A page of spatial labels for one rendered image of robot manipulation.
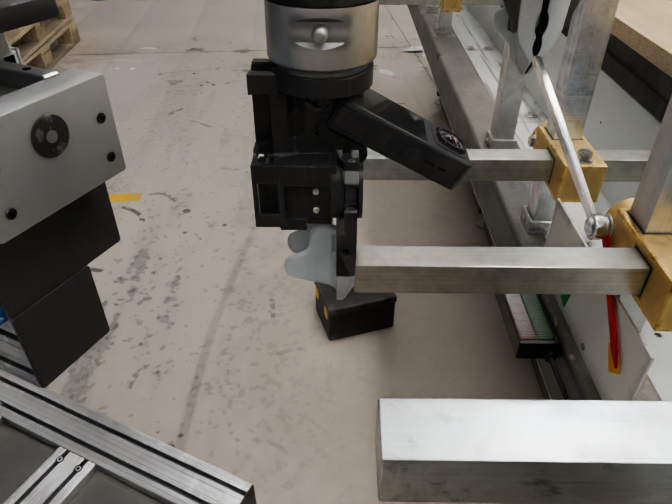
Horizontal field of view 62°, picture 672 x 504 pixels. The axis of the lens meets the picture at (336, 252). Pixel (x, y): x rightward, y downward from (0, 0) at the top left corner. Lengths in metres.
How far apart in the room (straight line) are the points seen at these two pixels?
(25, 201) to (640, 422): 0.43
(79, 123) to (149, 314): 1.32
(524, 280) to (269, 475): 0.97
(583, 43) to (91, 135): 0.53
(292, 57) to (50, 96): 0.20
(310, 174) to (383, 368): 1.19
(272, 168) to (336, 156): 0.05
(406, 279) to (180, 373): 1.17
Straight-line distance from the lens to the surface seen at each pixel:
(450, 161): 0.42
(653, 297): 0.54
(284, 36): 0.38
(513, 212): 0.88
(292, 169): 0.41
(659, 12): 1.23
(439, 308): 1.75
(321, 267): 0.47
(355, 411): 1.46
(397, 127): 0.41
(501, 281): 0.50
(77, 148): 0.52
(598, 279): 0.53
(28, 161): 0.49
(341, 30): 0.37
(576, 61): 0.75
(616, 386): 0.60
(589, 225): 0.60
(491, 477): 0.24
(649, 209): 0.56
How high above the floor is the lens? 1.15
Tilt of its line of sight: 36 degrees down
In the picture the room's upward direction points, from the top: straight up
